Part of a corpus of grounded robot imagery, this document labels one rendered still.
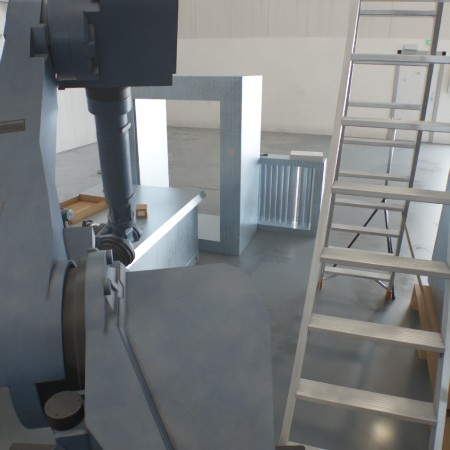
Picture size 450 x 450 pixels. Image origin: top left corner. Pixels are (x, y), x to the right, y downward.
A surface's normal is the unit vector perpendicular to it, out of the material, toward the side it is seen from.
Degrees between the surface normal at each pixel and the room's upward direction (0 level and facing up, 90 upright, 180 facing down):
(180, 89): 90
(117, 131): 110
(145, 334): 16
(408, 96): 90
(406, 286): 0
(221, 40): 90
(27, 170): 43
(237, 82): 90
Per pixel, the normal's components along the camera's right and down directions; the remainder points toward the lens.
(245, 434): 0.07, -0.80
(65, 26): 0.22, 0.22
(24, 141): 0.15, -0.43
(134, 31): 0.19, 0.75
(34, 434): 0.00, -0.93
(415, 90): -0.32, 0.34
